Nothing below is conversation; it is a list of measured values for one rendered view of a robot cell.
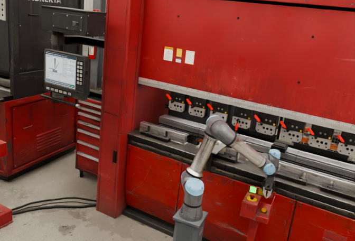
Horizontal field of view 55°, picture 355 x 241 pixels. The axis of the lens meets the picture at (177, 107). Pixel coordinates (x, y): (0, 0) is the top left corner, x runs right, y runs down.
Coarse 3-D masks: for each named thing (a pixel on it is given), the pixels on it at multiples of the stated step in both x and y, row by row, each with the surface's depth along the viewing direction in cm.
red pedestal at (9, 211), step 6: (0, 144) 285; (6, 144) 290; (0, 150) 286; (6, 150) 292; (0, 156) 287; (0, 204) 319; (0, 210) 310; (6, 210) 311; (0, 216) 303; (6, 216) 309; (0, 222) 304; (6, 222) 310; (12, 222) 314; (0, 228) 304
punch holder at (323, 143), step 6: (312, 126) 249; (318, 126) 247; (318, 132) 248; (324, 132) 246; (330, 132) 245; (312, 138) 251; (318, 138) 249; (324, 138) 247; (330, 138) 245; (312, 144) 251; (318, 144) 249; (324, 144) 247; (330, 144) 246
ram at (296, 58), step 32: (160, 0) 291; (192, 0) 277; (160, 32) 296; (192, 32) 282; (224, 32) 269; (256, 32) 257; (288, 32) 246; (320, 32) 236; (352, 32) 226; (160, 64) 303; (224, 64) 274; (256, 64) 261; (288, 64) 250; (320, 64) 239; (352, 64) 230; (256, 96) 266; (288, 96) 254; (320, 96) 243; (352, 96) 233
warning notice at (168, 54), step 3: (165, 48) 297; (168, 48) 296; (171, 48) 294; (165, 51) 297; (168, 51) 296; (171, 51) 295; (165, 54) 298; (168, 54) 297; (171, 54) 295; (165, 57) 298; (168, 57) 297; (171, 57) 296; (171, 60) 296
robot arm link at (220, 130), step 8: (216, 128) 207; (224, 128) 205; (216, 136) 208; (224, 136) 205; (232, 136) 205; (232, 144) 206; (240, 144) 208; (240, 152) 210; (248, 152) 210; (256, 152) 213; (256, 160) 212; (264, 160) 214; (264, 168) 214; (272, 168) 213
